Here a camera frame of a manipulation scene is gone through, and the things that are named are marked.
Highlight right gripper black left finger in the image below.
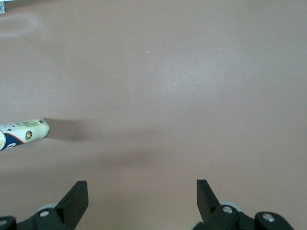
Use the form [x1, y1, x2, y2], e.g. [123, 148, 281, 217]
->
[0, 180, 89, 230]

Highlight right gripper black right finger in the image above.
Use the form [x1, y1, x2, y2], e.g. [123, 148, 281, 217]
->
[191, 178, 295, 230]

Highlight white blue tennis ball can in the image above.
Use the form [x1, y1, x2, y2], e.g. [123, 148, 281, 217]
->
[0, 118, 50, 152]

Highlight brown table mat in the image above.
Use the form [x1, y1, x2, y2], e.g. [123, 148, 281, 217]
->
[0, 0, 307, 230]

